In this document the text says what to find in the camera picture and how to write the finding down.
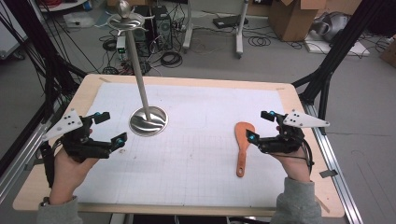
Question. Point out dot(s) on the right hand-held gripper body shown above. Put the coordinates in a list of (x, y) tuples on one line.
[(288, 140)]

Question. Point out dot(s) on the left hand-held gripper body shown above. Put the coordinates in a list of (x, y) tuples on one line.
[(74, 141)]

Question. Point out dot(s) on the orange rice paddle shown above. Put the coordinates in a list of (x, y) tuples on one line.
[(243, 132)]

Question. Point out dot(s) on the silver metal utensil stand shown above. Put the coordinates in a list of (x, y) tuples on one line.
[(149, 121)]

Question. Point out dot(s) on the person's right hand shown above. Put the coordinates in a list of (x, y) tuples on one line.
[(295, 166)]

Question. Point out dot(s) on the person's left hand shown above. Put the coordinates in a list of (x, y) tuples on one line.
[(67, 177)]

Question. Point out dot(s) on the grey tape piece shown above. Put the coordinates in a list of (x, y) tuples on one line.
[(328, 173)]

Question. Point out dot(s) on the white grid mat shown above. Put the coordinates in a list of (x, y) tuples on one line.
[(186, 155)]

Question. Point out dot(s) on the small white power supply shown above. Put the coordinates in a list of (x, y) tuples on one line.
[(121, 46)]

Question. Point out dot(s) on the black metal stand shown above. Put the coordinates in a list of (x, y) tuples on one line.
[(333, 59), (46, 62)]

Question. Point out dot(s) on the white stand leg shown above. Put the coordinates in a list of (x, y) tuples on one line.
[(239, 37), (187, 31)]

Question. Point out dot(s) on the white foam board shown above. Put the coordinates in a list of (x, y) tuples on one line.
[(339, 49)]

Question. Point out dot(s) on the large open cardboard box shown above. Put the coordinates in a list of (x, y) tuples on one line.
[(289, 21)]

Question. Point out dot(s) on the black flat device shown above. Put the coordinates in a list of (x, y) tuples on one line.
[(227, 21)]

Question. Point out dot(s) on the black computer tower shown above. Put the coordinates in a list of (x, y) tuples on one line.
[(162, 28)]

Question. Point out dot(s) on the grey vacuum cleaner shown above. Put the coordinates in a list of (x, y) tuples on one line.
[(334, 25)]

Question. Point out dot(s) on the small cardboard box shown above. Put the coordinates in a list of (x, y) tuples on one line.
[(389, 54)]

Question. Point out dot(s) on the aluminium rail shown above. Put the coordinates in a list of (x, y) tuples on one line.
[(337, 180), (18, 165)]

